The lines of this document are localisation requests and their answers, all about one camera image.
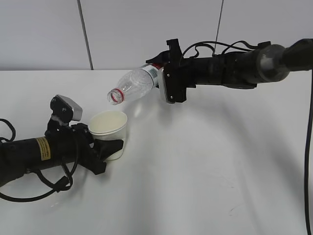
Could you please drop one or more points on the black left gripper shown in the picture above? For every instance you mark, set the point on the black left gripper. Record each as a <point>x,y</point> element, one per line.
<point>73,144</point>

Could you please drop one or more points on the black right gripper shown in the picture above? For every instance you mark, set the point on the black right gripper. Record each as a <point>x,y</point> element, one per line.
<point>176,76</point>

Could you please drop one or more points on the white paper cup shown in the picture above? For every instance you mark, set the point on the white paper cup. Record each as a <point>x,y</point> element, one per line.
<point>110,126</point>

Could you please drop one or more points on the Nongfu Spring water bottle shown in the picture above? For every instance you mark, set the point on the Nongfu Spring water bottle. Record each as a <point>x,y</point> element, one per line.
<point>135,84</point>

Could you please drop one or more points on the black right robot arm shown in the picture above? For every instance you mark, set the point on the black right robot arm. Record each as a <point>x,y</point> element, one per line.
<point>244,68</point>

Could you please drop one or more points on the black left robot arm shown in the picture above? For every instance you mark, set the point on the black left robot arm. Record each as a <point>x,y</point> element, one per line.
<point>18,158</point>

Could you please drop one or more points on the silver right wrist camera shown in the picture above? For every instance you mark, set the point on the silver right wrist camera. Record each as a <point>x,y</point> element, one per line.
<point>162,87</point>

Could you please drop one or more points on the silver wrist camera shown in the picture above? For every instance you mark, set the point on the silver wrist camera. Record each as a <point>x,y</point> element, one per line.
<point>162,87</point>
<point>65,109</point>

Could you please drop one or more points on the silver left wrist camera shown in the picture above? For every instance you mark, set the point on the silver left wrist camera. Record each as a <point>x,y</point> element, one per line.
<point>65,109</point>

